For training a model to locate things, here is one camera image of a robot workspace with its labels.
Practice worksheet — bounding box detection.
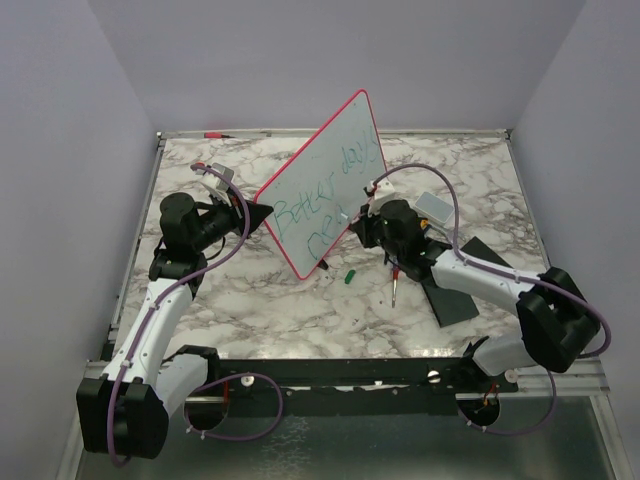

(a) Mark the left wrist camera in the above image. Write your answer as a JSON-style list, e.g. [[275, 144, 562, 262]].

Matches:
[[196, 163, 234, 206]]

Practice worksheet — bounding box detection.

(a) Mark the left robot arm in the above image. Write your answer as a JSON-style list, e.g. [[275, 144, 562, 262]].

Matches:
[[76, 192, 273, 467]]

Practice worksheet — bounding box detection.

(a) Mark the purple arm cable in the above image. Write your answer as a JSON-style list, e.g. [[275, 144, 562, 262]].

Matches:
[[109, 162, 286, 466], [369, 163, 614, 436]]

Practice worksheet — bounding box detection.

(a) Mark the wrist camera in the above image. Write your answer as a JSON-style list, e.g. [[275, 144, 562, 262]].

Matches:
[[196, 163, 234, 206], [364, 179, 396, 217]]

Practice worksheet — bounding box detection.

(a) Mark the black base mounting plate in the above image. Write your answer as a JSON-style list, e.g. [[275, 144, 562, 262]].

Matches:
[[186, 357, 518, 422]]

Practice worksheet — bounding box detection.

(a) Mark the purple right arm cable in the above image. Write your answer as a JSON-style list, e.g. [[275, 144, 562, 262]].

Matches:
[[369, 163, 614, 436]]

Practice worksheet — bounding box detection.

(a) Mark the grey white router box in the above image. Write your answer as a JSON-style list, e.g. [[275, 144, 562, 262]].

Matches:
[[414, 192, 454, 226]]

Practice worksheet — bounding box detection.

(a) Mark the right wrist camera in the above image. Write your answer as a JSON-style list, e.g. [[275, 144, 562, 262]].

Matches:
[[364, 179, 396, 217]]

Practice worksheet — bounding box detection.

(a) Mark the black flat box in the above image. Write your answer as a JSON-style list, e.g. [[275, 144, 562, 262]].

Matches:
[[421, 282, 479, 328]]

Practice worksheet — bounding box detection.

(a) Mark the pink framed whiteboard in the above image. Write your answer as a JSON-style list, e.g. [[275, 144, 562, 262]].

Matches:
[[254, 89, 386, 280]]

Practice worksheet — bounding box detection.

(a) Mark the blue transparent screwdriver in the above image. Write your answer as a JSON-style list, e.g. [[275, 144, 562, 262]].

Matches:
[[391, 266, 400, 308]]

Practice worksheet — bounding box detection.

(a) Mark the black network switch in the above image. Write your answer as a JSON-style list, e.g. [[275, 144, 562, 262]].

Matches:
[[461, 236, 511, 268]]

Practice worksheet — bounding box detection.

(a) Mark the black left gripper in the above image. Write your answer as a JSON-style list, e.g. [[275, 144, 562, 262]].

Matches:
[[193, 187, 274, 252]]

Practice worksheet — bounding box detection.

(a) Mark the green marker cap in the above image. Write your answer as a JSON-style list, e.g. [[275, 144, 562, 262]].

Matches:
[[344, 270, 356, 284]]

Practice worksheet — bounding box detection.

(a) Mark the aluminium frame rail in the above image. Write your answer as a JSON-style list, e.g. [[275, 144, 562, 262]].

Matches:
[[515, 358, 610, 396]]

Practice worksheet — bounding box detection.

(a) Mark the red marker at wall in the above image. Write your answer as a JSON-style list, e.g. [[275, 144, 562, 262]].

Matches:
[[203, 132, 234, 139]]

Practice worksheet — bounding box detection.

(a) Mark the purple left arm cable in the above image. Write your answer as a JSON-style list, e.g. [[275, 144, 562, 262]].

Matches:
[[109, 162, 286, 466]]

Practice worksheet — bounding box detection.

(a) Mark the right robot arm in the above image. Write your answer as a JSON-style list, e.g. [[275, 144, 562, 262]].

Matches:
[[350, 200, 600, 391]]

